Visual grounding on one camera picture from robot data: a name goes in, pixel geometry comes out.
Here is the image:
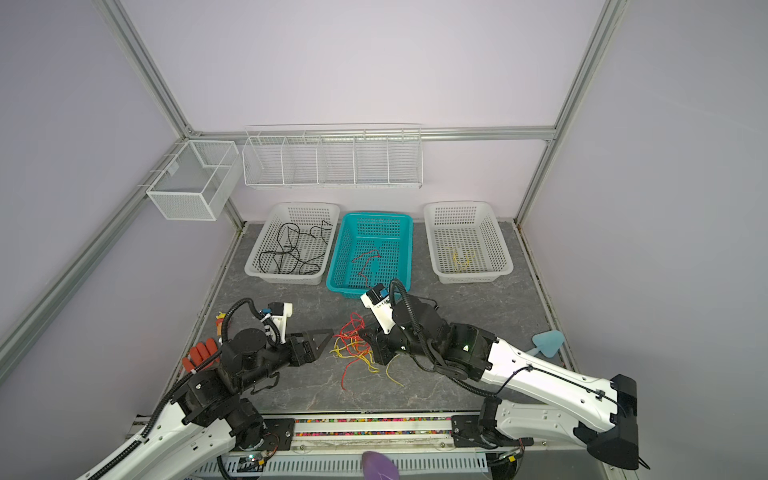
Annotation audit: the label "white mesh wall box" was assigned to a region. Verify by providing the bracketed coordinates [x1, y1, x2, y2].
[147, 140, 243, 221]

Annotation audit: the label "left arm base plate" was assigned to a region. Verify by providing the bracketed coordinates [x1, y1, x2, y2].
[236, 417, 296, 452]

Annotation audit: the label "purple object at front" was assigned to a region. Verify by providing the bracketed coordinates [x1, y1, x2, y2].
[361, 451, 400, 480]

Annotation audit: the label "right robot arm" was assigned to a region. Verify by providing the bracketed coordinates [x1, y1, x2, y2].
[360, 280, 647, 470]

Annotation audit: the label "cable bundle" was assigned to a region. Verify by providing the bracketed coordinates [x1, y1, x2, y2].
[329, 311, 406, 391]

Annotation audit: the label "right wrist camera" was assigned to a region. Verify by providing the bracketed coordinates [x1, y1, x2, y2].
[360, 283, 398, 335]

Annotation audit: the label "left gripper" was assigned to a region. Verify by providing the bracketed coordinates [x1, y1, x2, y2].
[239, 328, 334, 391]

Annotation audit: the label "left white plastic basket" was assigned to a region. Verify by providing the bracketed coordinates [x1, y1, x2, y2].
[244, 202, 340, 285]

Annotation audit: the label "black cable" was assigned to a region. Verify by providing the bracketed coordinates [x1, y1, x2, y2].
[257, 220, 335, 276]

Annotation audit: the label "white plastic basket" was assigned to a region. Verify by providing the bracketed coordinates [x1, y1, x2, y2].
[423, 201, 514, 284]
[244, 202, 340, 285]

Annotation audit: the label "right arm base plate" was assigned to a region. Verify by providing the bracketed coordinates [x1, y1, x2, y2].
[450, 414, 534, 450]

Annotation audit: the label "light blue plastic scraper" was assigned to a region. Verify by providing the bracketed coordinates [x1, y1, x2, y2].
[526, 330, 565, 359]

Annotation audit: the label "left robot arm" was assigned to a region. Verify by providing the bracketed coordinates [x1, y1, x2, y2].
[84, 298, 334, 479]

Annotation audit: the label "teal plastic basket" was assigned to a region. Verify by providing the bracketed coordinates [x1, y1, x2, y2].
[326, 212, 414, 299]

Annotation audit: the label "right white plastic basket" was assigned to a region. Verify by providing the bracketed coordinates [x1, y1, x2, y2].
[423, 201, 514, 284]

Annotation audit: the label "white wire wall shelf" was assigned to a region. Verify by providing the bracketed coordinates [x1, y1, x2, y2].
[242, 123, 424, 189]

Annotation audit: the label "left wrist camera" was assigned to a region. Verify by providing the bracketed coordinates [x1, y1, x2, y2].
[262, 302, 293, 344]

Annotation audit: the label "red rubber glove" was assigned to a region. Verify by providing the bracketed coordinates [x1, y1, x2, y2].
[182, 338, 218, 373]

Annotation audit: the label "red cables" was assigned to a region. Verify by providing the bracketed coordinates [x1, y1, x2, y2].
[350, 248, 383, 288]

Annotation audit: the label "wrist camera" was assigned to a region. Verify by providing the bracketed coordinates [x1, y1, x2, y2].
[262, 302, 293, 344]
[360, 283, 398, 335]

